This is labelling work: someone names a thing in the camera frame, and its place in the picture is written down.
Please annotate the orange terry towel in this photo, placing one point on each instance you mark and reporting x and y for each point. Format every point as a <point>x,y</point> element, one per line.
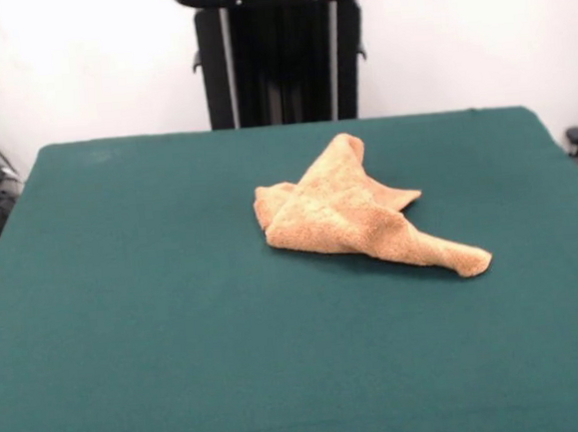
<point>339,222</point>

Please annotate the dark green table cloth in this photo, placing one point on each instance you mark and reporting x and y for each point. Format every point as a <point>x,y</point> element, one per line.
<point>178,335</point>

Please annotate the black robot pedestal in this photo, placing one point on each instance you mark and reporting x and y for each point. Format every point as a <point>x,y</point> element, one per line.
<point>282,66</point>

